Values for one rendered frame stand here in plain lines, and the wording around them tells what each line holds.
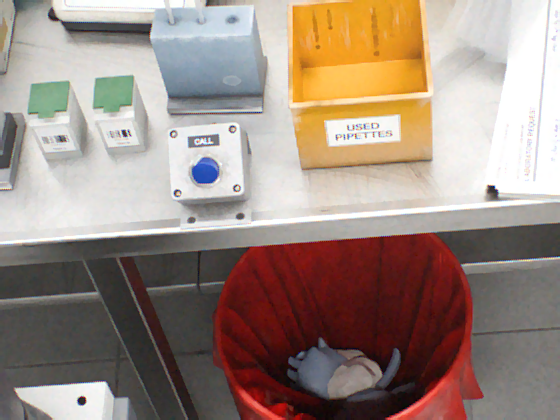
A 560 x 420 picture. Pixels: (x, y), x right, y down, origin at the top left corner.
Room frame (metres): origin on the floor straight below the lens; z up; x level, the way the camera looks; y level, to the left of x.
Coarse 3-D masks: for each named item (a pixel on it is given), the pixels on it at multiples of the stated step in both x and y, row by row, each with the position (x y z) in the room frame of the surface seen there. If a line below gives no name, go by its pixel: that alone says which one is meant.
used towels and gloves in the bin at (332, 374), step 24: (312, 360) 0.84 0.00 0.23; (336, 360) 0.84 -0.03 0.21; (360, 360) 0.83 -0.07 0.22; (312, 384) 0.81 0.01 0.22; (336, 384) 0.80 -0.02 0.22; (360, 384) 0.79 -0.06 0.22; (384, 384) 0.78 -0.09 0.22; (408, 384) 0.78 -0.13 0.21; (360, 408) 0.75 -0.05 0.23; (384, 408) 0.74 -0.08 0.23
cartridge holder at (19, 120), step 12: (12, 120) 0.82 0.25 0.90; (24, 120) 0.84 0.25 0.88; (12, 132) 0.81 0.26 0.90; (0, 144) 0.78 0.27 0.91; (12, 144) 0.80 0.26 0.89; (0, 156) 0.77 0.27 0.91; (12, 156) 0.79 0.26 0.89; (0, 168) 0.77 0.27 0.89; (12, 168) 0.77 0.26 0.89; (0, 180) 0.76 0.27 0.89; (12, 180) 0.76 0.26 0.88
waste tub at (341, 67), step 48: (336, 0) 0.82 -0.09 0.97; (384, 0) 0.81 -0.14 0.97; (288, 48) 0.77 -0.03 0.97; (336, 48) 0.82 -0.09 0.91; (384, 48) 0.82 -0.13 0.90; (288, 96) 0.72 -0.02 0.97; (336, 96) 0.78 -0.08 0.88; (384, 96) 0.69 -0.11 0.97; (432, 96) 0.68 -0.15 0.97; (336, 144) 0.70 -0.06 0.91; (384, 144) 0.69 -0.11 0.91; (432, 144) 0.68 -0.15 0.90
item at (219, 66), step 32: (160, 32) 0.83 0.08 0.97; (192, 32) 0.82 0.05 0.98; (224, 32) 0.81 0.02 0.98; (256, 32) 0.83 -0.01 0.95; (160, 64) 0.82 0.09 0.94; (192, 64) 0.82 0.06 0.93; (224, 64) 0.81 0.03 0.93; (256, 64) 0.80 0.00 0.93; (192, 96) 0.82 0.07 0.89; (224, 96) 0.81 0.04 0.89; (256, 96) 0.80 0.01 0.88
